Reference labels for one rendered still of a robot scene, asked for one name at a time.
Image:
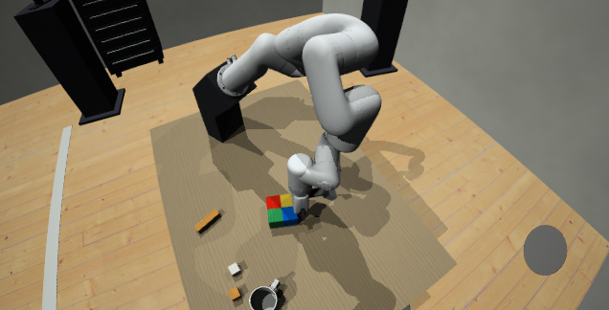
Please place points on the green cube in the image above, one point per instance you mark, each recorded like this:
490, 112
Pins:
275, 218

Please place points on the yellow cube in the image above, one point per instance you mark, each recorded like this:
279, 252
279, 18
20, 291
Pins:
286, 200

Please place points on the red cube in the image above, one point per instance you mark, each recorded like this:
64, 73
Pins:
273, 202

